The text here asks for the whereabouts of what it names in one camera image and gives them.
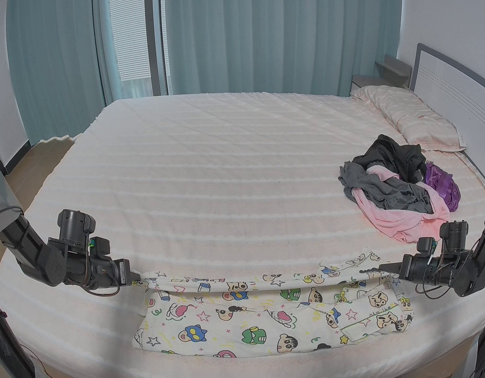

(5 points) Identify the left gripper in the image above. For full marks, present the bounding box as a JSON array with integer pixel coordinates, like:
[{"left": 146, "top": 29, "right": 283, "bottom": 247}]
[{"left": 91, "top": 256, "right": 132, "bottom": 290}]

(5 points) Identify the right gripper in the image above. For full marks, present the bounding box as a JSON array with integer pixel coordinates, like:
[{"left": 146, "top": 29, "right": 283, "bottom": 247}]
[{"left": 399, "top": 253, "right": 438, "bottom": 282}]

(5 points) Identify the white printed pyjama top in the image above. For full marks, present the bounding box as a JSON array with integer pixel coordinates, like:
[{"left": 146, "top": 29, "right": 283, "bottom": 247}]
[{"left": 132, "top": 252, "right": 416, "bottom": 359}]

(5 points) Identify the pile of clothes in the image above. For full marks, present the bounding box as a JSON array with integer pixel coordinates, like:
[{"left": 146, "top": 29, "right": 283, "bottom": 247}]
[{"left": 338, "top": 134, "right": 462, "bottom": 244}]

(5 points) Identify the bed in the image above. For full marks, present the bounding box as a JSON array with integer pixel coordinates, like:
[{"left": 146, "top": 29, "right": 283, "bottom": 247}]
[{"left": 0, "top": 43, "right": 485, "bottom": 378}]

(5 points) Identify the pink pillow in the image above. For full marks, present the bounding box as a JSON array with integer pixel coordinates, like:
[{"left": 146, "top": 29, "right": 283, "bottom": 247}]
[{"left": 350, "top": 85, "right": 468, "bottom": 153}]

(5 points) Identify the grey bedside table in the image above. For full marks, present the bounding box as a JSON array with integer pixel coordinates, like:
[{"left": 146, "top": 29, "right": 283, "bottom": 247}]
[{"left": 352, "top": 54, "right": 412, "bottom": 90}]

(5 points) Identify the blue-green curtain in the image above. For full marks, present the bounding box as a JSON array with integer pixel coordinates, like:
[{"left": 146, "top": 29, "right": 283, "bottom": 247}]
[
  {"left": 164, "top": 0, "right": 403, "bottom": 97},
  {"left": 6, "top": 0, "right": 109, "bottom": 145}
]

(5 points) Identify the window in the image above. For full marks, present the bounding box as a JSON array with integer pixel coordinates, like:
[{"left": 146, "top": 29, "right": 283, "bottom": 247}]
[{"left": 109, "top": 0, "right": 170, "bottom": 99}]

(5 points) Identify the black cable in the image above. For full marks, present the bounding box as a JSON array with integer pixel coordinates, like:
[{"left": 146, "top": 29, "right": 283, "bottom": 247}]
[{"left": 415, "top": 280, "right": 444, "bottom": 300}]

